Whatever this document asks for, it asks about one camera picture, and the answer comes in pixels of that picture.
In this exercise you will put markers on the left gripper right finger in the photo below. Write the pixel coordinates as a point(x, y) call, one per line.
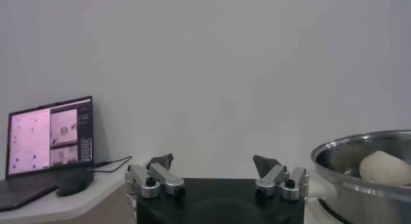
point(273, 177)

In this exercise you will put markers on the black computer mouse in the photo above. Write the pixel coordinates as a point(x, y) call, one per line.
point(75, 183)

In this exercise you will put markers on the cream electric cooker base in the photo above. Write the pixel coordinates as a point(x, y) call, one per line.
point(318, 190)

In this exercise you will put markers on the perforated steel steamer basket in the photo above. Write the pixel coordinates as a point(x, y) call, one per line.
point(369, 199)

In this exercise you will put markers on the white steamed baozi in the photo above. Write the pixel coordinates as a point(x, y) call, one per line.
point(385, 169)

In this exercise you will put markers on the white side table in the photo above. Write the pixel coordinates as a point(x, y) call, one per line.
point(80, 209)

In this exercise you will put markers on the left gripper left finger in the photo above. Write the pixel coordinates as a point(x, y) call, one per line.
point(160, 177)

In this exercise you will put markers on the black open laptop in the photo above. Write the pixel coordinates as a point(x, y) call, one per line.
point(32, 142)

